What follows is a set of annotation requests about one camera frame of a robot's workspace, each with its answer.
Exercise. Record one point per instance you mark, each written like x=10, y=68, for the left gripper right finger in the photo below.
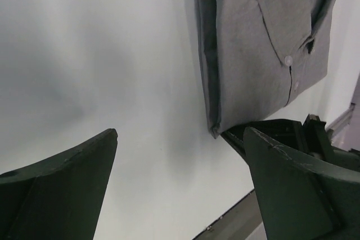
x=300, y=196

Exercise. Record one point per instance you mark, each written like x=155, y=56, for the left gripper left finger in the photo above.
x=59, y=197

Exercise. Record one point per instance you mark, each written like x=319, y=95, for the grey long sleeve shirt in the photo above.
x=257, y=56

